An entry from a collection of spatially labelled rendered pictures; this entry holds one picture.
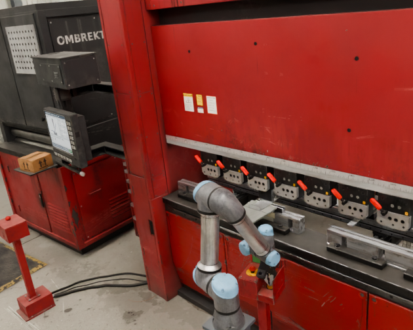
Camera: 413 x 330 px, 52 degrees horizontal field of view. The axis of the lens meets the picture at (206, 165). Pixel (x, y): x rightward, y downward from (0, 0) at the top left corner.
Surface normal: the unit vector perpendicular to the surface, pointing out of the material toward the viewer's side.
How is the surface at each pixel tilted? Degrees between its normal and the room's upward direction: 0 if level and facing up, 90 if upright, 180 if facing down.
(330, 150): 90
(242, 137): 90
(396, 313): 90
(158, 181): 90
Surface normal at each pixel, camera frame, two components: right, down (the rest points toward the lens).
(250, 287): -0.52, 0.35
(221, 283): -0.03, -0.89
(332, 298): -0.71, 0.32
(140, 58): 0.70, 0.18
